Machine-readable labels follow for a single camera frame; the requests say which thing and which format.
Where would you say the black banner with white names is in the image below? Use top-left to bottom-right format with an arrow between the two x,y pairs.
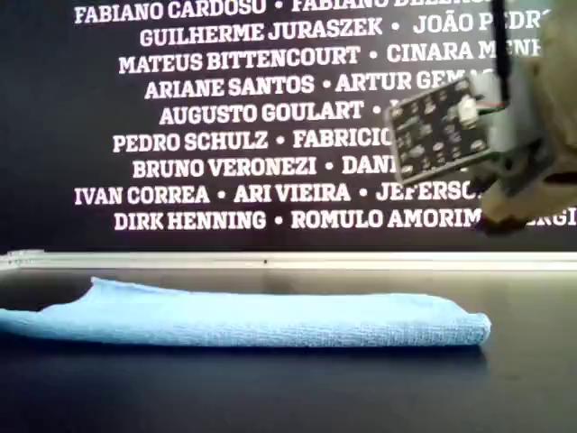
0,0 -> 577,253

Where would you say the tan right gripper body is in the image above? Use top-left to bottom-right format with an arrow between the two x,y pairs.
495,0 -> 577,187

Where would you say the black right camera cable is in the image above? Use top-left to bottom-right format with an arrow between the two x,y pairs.
490,0 -> 514,110

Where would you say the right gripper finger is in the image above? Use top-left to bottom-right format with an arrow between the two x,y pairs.
480,179 -> 556,236

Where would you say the light blue cloth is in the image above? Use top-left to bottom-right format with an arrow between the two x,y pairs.
0,276 -> 493,351

